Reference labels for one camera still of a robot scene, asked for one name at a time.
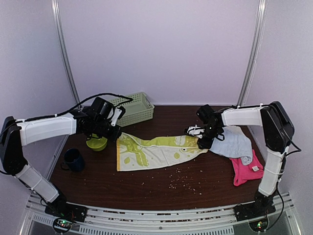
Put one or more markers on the aluminium front rail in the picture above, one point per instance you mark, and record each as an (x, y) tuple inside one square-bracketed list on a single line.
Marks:
[(206, 221)]

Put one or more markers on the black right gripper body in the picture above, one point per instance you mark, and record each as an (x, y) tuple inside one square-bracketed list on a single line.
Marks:
[(212, 132)]

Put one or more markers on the aluminium frame post left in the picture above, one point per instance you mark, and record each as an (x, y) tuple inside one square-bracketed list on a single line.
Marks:
[(58, 22)]

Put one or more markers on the green patterned towel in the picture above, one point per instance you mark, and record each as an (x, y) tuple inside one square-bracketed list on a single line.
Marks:
[(133, 153)]

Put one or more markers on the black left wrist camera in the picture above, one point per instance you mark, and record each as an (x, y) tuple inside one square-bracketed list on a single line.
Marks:
[(100, 109)]

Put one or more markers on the light blue towel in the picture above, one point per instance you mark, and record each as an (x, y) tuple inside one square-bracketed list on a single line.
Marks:
[(235, 145)]

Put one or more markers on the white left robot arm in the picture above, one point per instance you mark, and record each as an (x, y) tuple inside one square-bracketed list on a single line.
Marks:
[(19, 133)]

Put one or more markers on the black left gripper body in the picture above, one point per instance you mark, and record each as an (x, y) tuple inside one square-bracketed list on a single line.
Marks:
[(100, 129)]

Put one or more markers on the aluminium frame post right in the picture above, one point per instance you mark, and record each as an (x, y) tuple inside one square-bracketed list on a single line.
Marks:
[(256, 43)]

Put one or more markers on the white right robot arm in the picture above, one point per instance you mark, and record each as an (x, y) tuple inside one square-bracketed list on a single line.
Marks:
[(277, 127)]

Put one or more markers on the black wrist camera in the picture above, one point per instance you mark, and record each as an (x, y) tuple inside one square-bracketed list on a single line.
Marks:
[(205, 113), (100, 109)]

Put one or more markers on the pale green plastic basket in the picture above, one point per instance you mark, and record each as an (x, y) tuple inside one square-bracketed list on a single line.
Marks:
[(137, 108)]

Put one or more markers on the aluminium frame post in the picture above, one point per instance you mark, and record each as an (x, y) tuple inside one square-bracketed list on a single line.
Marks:
[(58, 22), (256, 43)]

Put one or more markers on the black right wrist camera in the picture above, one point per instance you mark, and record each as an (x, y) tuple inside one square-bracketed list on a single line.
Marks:
[(205, 113)]

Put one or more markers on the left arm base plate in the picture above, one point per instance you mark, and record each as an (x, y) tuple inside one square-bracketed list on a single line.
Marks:
[(72, 212)]

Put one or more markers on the lime green bowl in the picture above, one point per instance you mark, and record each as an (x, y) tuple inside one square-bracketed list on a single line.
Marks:
[(97, 144)]

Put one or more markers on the pink towel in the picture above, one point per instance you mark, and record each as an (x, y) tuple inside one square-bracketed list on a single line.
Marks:
[(244, 173)]

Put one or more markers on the dark blue mug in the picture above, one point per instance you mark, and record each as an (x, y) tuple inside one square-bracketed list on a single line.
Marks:
[(73, 161)]

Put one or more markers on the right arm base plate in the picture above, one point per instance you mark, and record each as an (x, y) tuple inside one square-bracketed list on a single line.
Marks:
[(250, 211)]

